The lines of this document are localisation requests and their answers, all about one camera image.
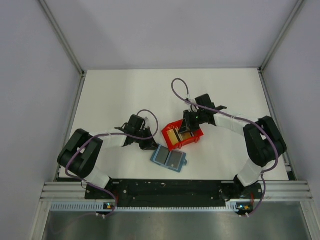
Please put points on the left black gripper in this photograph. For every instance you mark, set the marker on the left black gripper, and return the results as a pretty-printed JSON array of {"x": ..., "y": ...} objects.
[{"x": 150, "y": 144}]

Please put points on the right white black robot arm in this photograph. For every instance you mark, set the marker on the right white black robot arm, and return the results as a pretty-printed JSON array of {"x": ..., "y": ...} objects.
[{"x": 264, "y": 142}]

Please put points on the red plastic bin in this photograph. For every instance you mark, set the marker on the red plastic bin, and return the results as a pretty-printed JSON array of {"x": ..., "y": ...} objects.
[{"x": 198, "y": 134}]

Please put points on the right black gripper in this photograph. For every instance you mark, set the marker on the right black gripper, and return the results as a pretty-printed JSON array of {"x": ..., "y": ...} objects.
[{"x": 187, "y": 125}]

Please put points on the blue leather card holder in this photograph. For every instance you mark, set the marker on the blue leather card holder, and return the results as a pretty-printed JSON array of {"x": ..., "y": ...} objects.
[{"x": 184, "y": 161}]

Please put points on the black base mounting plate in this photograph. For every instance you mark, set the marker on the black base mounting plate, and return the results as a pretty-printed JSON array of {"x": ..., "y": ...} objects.
[{"x": 173, "y": 193}]

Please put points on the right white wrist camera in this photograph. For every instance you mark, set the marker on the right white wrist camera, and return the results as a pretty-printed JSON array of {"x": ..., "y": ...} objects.
[{"x": 190, "y": 100}]

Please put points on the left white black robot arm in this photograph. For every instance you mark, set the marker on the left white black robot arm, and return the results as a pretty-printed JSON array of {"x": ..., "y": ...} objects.
[{"x": 80, "y": 154}]

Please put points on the grey slotted cable duct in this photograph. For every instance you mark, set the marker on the grey slotted cable duct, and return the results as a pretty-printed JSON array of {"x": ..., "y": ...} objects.
[{"x": 106, "y": 206}]

